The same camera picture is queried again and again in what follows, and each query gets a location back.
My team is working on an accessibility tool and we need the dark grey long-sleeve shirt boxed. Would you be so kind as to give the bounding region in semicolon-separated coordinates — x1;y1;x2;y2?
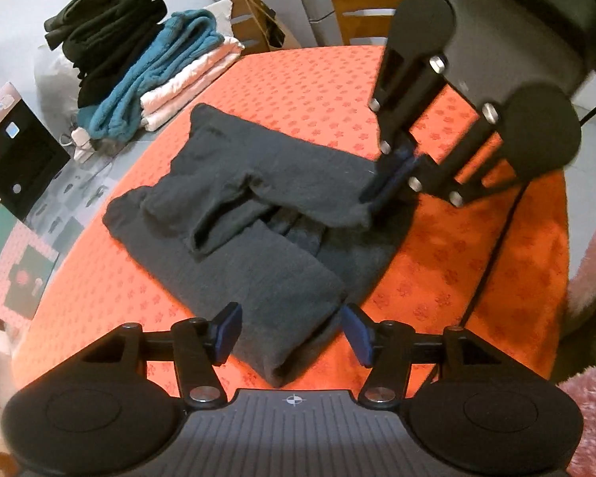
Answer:
103;103;414;387

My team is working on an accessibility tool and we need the black folded clothes stack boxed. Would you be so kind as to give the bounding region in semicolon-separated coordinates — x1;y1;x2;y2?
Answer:
44;0;168;108

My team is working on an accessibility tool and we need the brown paper bag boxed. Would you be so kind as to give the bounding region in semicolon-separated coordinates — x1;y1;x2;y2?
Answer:
230;0;301;55

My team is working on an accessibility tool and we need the lower pink green box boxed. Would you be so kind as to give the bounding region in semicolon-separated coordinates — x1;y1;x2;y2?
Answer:
0;205;58;328

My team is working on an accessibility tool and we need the white power strip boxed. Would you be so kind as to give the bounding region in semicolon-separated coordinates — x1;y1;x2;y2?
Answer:
71;127;95;164

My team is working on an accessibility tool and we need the teal knitted sweater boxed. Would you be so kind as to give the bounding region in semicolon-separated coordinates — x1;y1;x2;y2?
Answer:
77;9;224;143

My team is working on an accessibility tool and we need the pink folded towel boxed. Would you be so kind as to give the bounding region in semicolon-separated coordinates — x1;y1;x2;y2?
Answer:
139;37;244;132

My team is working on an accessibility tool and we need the black water dispenser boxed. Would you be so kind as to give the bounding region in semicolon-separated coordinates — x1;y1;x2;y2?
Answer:
0;83;70;221

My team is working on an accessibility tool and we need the clear plastic bag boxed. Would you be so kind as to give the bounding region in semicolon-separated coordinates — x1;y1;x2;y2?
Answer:
34;45;80;139

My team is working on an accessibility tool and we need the black cable on table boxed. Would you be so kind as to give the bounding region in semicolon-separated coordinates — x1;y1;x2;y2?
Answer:
416;58;596;389

